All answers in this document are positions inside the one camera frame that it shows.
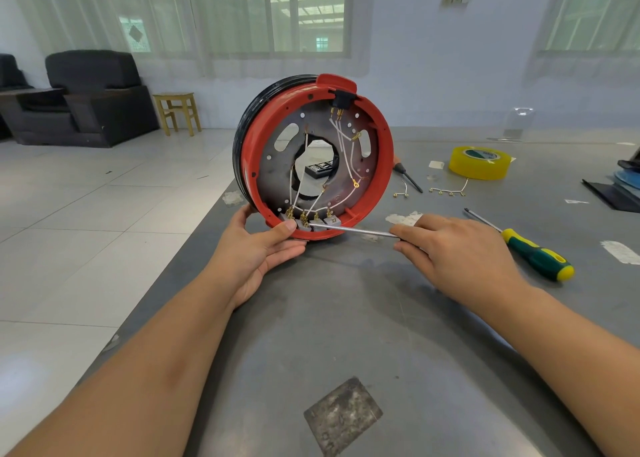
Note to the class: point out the narrow white tape strip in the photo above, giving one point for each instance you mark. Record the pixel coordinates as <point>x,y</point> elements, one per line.
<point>620,253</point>

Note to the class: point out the red round appliance base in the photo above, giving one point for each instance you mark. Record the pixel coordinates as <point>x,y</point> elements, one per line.
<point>255,161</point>

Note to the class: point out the black armchair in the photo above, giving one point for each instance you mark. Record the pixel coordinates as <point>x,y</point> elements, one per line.
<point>95,101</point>

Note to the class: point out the yellow tape roll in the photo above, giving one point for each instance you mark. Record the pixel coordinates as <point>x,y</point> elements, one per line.
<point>463,168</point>

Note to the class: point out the person's right hand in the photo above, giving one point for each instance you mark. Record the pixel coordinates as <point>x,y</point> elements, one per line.
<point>465,261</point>

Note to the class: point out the black flat plate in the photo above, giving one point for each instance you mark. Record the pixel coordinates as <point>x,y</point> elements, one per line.
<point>610,197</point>

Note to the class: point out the sheer white curtain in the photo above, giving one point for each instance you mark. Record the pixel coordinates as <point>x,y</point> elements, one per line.
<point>590,66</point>
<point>60,11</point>

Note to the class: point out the black remote control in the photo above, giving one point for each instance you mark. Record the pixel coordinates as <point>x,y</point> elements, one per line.
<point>320,168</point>

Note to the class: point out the crumpled white tape piece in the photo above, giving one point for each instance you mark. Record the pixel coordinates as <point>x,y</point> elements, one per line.
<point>404,217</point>

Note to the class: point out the person's left forearm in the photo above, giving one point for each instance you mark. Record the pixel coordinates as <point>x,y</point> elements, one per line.
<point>130,382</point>

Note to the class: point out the small wooden stool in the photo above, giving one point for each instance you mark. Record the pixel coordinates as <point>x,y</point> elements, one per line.
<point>176,98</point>

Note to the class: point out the black round appliance part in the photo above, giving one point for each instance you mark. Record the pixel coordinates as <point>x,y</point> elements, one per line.
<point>633,161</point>

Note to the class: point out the large barred window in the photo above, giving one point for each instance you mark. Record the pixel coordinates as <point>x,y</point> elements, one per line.
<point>240,11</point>
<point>595,11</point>

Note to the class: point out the black sofa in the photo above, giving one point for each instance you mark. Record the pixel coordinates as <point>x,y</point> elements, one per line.
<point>8,71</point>

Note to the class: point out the person's right forearm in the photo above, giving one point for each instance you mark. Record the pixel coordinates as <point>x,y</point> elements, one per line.
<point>580,362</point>

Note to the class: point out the person's left hand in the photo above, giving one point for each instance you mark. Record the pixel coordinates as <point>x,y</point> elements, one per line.
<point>245,261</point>

